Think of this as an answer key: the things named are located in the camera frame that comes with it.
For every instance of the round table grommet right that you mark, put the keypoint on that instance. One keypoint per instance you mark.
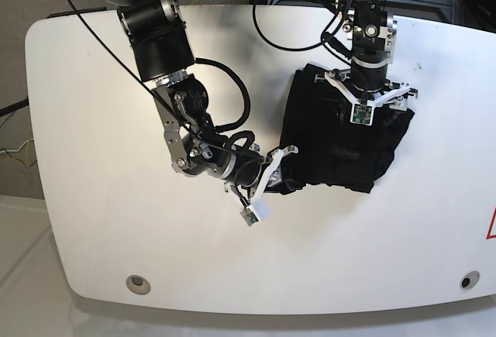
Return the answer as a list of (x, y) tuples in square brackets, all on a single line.
[(470, 280)]

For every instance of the red triangle warning sticker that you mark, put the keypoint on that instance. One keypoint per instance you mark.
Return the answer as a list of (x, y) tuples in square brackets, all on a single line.
[(491, 233)]

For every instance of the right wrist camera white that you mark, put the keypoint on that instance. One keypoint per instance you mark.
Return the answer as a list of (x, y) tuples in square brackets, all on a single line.
[(255, 211)]

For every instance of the round table grommet left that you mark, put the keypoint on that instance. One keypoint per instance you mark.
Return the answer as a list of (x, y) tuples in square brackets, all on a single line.
[(138, 285)]

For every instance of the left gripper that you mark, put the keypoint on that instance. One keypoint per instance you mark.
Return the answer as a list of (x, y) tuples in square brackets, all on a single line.
[(368, 86)]

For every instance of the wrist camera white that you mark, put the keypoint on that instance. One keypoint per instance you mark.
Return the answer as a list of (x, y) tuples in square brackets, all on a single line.
[(255, 211), (362, 114)]

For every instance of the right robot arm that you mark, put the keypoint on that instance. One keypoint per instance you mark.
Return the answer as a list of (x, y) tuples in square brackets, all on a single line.
[(158, 38)]

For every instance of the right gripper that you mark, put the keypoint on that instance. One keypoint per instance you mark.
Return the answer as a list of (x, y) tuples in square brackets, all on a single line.
[(247, 175)]

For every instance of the black T-shirt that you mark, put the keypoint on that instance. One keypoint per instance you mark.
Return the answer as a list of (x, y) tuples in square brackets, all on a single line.
[(331, 149)]

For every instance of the round table grommet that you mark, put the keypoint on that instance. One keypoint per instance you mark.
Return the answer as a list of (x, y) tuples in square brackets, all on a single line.
[(470, 280), (138, 285)]

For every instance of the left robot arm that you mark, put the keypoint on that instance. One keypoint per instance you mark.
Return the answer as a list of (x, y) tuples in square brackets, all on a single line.
[(362, 36)]

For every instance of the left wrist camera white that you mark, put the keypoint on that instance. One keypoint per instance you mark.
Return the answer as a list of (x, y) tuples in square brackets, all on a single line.
[(362, 114)]

